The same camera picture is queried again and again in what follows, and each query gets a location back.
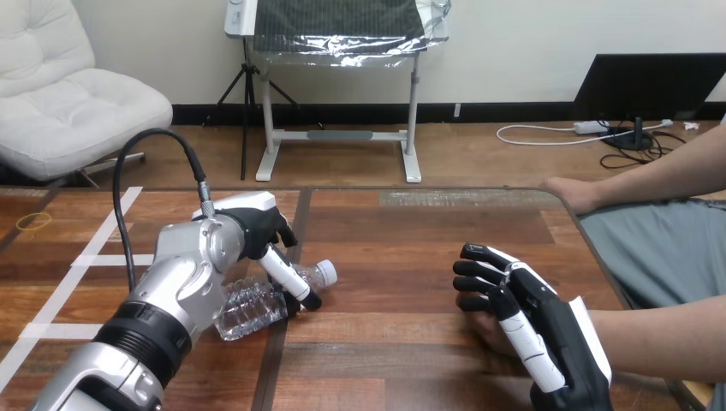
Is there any person's hand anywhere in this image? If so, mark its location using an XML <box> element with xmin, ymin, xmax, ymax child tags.
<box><xmin>540</xmin><ymin>176</ymin><xmax>604</xmax><ymax>216</ymax></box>
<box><xmin>465</xmin><ymin>308</ymin><xmax>533</xmax><ymax>360</ymax></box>

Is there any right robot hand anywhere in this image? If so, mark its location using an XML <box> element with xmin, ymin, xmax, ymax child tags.
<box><xmin>451</xmin><ymin>242</ymin><xmax>616</xmax><ymax>411</ymax></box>

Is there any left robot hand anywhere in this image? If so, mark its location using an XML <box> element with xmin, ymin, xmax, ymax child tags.
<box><xmin>191</xmin><ymin>191</ymin><xmax>324</xmax><ymax>319</ymax></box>

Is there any clear water bottle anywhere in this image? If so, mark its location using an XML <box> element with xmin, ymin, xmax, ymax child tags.
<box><xmin>214</xmin><ymin>259</ymin><xmax>339</xmax><ymax>343</ymax></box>

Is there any person's forearm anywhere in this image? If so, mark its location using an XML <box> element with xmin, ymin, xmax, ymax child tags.
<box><xmin>586</xmin><ymin>294</ymin><xmax>726</xmax><ymax>385</ymax></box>
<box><xmin>589</xmin><ymin>122</ymin><xmax>726</xmax><ymax>212</ymax></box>

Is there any person's body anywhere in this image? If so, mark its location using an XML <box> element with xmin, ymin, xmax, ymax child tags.
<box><xmin>578</xmin><ymin>197</ymin><xmax>726</xmax><ymax>411</ymax></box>

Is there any white power strip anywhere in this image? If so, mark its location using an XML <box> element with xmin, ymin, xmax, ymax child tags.
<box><xmin>573</xmin><ymin>119</ymin><xmax>611</xmax><ymax>136</ymax></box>

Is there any black tripod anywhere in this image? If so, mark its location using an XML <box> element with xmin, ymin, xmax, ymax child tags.
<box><xmin>204</xmin><ymin>38</ymin><xmax>300</xmax><ymax>182</ymax></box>

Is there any dark screen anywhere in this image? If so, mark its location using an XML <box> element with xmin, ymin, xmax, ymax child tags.
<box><xmin>571</xmin><ymin>52</ymin><xmax>726</xmax><ymax>152</ymax></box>

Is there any white desk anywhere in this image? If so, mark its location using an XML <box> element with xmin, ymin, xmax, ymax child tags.
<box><xmin>223</xmin><ymin>0</ymin><xmax>425</xmax><ymax>184</ymax></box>

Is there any foil sheet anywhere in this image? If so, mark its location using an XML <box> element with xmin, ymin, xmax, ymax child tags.
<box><xmin>253</xmin><ymin>0</ymin><xmax>454</xmax><ymax>69</ymax></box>

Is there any white cushioned chair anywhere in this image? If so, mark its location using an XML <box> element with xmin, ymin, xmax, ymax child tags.
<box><xmin>0</xmin><ymin>0</ymin><xmax>174</xmax><ymax>188</ymax></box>

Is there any tangle of cables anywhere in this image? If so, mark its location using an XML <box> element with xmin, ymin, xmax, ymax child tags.
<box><xmin>495</xmin><ymin>116</ymin><xmax>688</xmax><ymax>170</ymax></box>

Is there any black cable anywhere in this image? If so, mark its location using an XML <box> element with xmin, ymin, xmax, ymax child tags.
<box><xmin>112</xmin><ymin>128</ymin><xmax>217</xmax><ymax>293</ymax></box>

